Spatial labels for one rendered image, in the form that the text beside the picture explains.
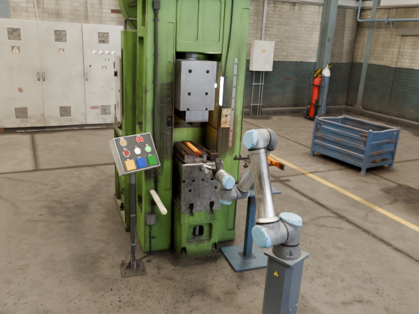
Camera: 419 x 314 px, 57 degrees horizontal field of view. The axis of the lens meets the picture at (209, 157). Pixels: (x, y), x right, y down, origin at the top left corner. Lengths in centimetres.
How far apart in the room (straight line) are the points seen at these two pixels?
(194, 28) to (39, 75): 530
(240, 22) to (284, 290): 216
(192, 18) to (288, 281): 213
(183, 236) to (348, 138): 391
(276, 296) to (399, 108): 907
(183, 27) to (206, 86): 50
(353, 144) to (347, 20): 621
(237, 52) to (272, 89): 741
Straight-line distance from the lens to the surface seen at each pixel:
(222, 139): 354
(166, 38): 326
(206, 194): 343
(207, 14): 337
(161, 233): 370
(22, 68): 823
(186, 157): 332
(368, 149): 647
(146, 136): 312
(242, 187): 281
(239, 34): 347
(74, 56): 828
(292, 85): 1122
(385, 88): 1164
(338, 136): 682
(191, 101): 321
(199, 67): 320
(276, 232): 246
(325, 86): 1035
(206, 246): 368
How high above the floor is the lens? 195
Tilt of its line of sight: 17 degrees down
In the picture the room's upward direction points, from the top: 3 degrees clockwise
